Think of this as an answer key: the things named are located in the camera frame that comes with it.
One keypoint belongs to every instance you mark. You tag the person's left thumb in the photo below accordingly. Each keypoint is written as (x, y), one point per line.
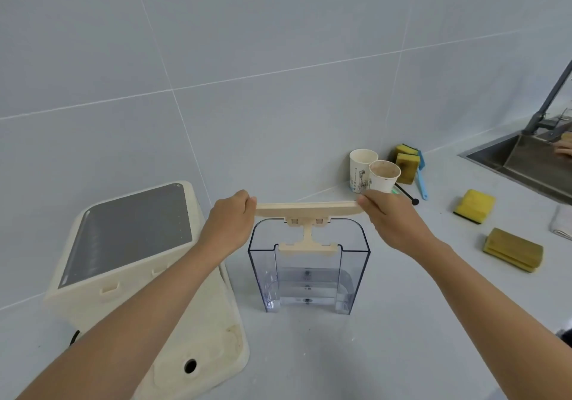
(250, 204)

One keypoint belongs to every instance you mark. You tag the person's right hand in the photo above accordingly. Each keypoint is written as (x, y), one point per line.
(395, 225)

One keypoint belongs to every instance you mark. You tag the dirty yellow green sponge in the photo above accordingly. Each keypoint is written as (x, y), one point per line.
(407, 168)

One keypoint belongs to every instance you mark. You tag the stainless steel sink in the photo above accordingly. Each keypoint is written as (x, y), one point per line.
(523, 163)

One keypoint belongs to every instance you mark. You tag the stained paper cup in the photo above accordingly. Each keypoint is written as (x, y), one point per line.
(383, 180)

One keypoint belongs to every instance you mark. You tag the person's left hand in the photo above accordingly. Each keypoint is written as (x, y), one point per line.
(225, 223)

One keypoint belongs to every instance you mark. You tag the yellow sponge with black pad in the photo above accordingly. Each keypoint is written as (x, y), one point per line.
(474, 205)

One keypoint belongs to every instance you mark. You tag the cream water dispenser appliance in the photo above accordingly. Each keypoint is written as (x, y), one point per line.
(134, 234)

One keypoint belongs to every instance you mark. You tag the black tipped stick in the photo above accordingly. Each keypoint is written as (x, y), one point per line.
(409, 196)

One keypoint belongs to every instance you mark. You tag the grey metal faucet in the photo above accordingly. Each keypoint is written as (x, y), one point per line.
(547, 102)

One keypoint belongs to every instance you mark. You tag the white cloth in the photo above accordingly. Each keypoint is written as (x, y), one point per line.
(562, 223)

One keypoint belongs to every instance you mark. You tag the person's left forearm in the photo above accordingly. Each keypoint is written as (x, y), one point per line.
(120, 328)

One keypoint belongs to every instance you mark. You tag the clear plastic water tank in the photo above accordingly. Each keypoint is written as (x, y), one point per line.
(353, 256)

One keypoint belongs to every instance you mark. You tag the person's right forearm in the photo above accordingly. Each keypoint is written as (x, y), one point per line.
(496, 315)

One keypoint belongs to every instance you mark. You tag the olive worn sponge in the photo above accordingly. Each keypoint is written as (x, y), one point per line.
(514, 248)

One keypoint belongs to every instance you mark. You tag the small yellow green sponge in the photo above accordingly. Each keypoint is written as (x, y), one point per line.
(405, 149)

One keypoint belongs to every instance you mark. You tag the cream plastic tank lid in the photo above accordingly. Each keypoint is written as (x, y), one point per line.
(308, 209)

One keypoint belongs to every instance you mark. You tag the tall printed paper cup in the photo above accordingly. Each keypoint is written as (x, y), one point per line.
(359, 167)

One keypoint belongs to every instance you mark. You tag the person's right thumb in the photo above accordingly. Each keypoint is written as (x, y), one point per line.
(373, 206)

